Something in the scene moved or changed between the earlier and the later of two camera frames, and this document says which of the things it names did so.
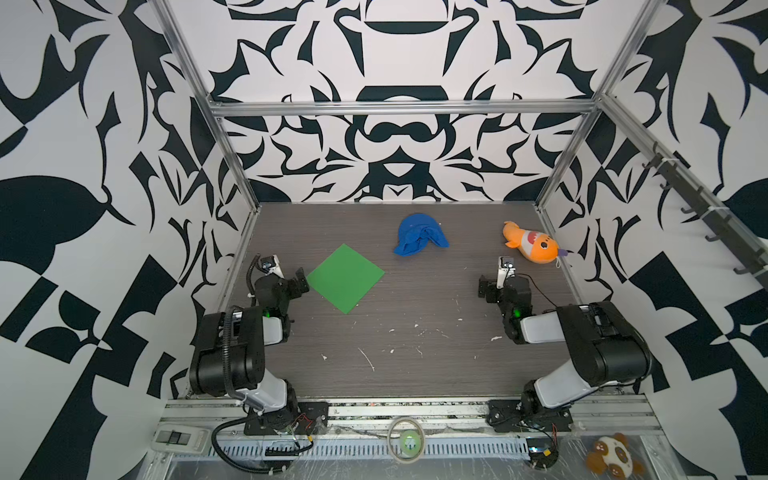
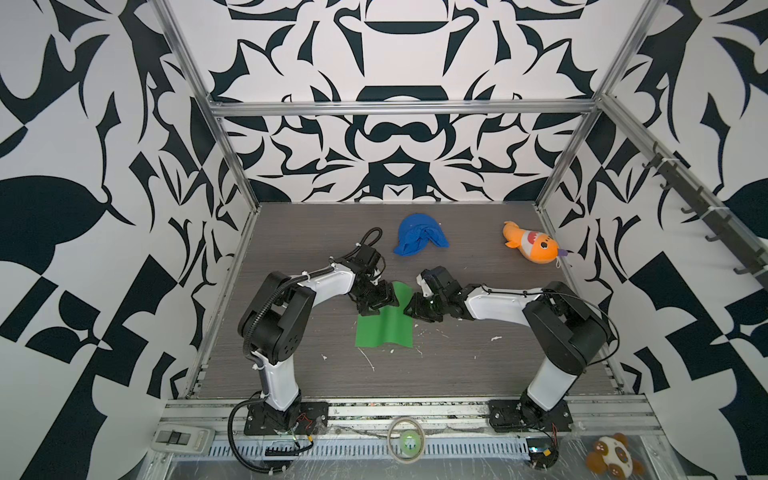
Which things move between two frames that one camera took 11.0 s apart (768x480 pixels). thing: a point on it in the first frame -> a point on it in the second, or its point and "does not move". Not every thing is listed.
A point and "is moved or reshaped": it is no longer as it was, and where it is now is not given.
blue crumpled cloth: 415,233 does not move
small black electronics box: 542,452 does not move
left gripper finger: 299,284 -> 387,295
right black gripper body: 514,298 -> 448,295
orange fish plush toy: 534,246 does not move
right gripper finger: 482,285 -> 416,308
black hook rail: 724,226 does not move
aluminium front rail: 598,416 does not move
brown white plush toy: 613,454 does not move
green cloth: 345,277 is moved or reshaped
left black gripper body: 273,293 -> 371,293
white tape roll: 389,444 does not move
